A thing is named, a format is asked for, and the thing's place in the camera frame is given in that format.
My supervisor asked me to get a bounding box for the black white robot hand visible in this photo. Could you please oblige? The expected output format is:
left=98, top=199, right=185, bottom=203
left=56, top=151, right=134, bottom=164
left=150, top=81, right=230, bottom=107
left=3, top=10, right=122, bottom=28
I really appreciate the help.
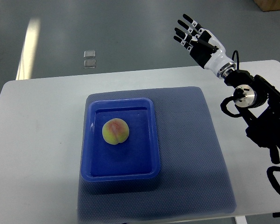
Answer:
left=174, top=14, right=236, bottom=78

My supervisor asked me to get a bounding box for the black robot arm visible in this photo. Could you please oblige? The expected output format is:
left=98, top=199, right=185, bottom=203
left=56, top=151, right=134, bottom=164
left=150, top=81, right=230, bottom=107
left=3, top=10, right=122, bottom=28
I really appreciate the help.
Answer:
left=220, top=62, right=280, bottom=164

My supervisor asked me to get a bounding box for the lower metal floor plate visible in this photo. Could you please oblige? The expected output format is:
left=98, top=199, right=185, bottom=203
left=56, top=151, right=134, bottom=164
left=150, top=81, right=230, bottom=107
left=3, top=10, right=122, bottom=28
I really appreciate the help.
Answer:
left=84, top=59, right=96, bottom=68

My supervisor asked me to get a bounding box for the metal floor plate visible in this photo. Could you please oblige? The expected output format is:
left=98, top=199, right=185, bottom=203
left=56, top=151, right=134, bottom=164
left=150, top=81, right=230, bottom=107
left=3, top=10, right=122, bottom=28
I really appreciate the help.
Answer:
left=84, top=59, right=96, bottom=68
left=84, top=50, right=96, bottom=58

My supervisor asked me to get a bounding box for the upper metal floor plate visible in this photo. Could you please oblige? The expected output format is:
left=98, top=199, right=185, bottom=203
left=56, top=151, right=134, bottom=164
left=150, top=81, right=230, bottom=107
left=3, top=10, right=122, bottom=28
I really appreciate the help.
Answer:
left=84, top=50, right=96, bottom=58

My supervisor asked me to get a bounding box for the black looped cable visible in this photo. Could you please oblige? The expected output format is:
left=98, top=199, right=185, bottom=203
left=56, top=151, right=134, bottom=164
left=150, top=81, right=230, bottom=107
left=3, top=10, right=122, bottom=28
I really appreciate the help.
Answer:
left=266, top=166, right=280, bottom=203

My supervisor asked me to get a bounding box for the blue grey textured mat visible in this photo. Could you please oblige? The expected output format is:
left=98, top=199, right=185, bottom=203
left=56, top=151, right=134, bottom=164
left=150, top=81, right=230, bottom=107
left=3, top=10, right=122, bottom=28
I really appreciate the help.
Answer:
left=77, top=87, right=236, bottom=224

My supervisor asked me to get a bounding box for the green pink peach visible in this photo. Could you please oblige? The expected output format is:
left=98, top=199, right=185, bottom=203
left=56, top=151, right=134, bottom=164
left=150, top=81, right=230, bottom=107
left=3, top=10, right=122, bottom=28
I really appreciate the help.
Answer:
left=102, top=118, right=130, bottom=145

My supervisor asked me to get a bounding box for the blue plastic tray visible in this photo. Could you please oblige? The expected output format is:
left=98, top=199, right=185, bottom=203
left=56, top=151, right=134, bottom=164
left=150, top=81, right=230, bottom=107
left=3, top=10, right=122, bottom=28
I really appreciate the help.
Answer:
left=80, top=98, right=161, bottom=182

